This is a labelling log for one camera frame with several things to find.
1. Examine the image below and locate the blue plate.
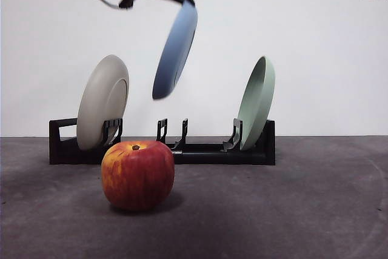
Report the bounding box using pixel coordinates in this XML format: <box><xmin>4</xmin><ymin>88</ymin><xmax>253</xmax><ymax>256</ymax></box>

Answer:
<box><xmin>152</xmin><ymin>0</ymin><xmax>198</xmax><ymax>100</ymax></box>

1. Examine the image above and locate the red yellow apple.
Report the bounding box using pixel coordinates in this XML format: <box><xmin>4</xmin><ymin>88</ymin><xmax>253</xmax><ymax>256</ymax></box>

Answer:
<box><xmin>101</xmin><ymin>140</ymin><xmax>175</xmax><ymax>212</ymax></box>

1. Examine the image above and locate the cream white plate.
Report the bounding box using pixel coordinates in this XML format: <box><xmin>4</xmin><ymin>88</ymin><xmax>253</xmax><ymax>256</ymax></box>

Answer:
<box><xmin>76</xmin><ymin>54</ymin><xmax>130</xmax><ymax>151</ymax></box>

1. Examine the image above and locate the pale green plate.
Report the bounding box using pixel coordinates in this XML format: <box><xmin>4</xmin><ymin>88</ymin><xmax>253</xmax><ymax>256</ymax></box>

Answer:
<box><xmin>236</xmin><ymin>55</ymin><xmax>276</xmax><ymax>152</ymax></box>

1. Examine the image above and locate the black plate rack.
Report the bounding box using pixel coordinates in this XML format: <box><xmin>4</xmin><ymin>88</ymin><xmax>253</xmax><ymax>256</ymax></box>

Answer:
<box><xmin>48</xmin><ymin>117</ymin><xmax>276</xmax><ymax>166</ymax></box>

